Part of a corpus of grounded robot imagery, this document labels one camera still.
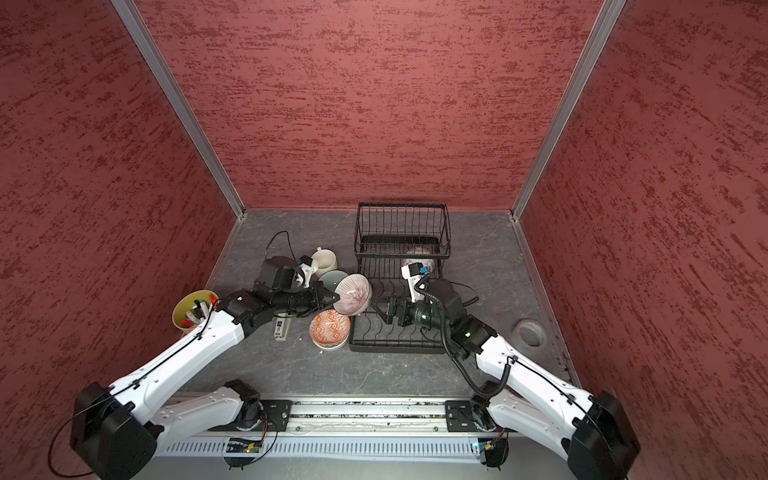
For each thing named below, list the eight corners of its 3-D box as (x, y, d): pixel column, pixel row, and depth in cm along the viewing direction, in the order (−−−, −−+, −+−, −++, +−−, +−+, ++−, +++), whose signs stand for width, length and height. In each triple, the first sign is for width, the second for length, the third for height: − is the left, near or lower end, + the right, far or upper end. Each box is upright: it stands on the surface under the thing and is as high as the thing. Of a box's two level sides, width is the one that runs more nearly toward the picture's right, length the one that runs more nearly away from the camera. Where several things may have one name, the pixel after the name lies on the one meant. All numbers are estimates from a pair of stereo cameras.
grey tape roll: (516, 348, 88) (520, 344, 86) (510, 323, 93) (513, 318, 91) (544, 348, 88) (549, 344, 86) (536, 323, 94) (540, 318, 91)
